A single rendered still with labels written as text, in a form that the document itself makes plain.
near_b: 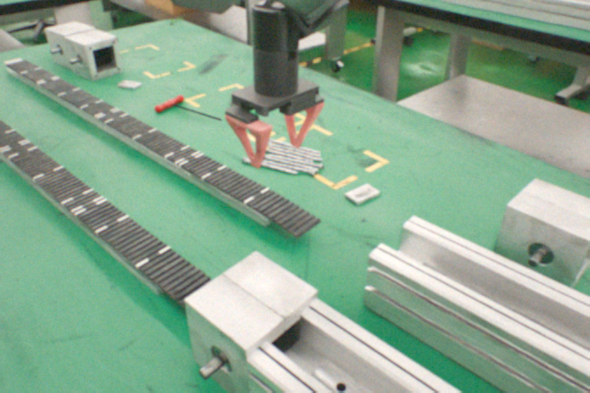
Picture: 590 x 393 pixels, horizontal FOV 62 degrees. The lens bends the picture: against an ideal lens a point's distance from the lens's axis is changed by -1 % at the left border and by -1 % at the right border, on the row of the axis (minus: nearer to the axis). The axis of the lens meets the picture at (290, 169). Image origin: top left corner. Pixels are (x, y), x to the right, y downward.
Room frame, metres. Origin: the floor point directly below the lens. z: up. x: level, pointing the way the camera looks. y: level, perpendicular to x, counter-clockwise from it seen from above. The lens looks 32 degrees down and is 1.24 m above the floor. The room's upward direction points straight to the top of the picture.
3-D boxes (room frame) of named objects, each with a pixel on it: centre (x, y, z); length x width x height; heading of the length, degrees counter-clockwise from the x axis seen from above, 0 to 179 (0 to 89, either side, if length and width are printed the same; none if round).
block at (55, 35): (1.31, 0.60, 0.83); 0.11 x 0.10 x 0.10; 141
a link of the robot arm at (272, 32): (0.60, 0.01, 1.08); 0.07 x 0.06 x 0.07; 148
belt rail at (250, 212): (0.92, 0.38, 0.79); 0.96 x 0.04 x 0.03; 47
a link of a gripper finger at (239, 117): (0.57, 0.04, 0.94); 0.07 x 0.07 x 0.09; 47
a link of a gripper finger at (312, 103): (0.61, 0.00, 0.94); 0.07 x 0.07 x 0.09; 47
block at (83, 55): (1.23, 0.51, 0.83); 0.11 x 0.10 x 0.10; 139
